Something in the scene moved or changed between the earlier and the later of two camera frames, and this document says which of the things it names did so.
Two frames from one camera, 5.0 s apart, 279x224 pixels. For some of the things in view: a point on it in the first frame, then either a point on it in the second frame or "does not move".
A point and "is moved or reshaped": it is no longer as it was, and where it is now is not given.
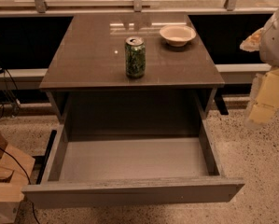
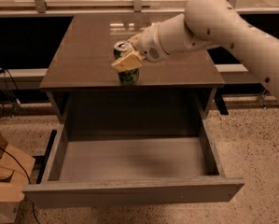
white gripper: (275, 44) to (148, 45)
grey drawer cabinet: (131, 75) does not move
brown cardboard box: (10, 169) does not move
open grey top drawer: (140, 171) does not move
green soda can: (135, 57) is moved or reshaped
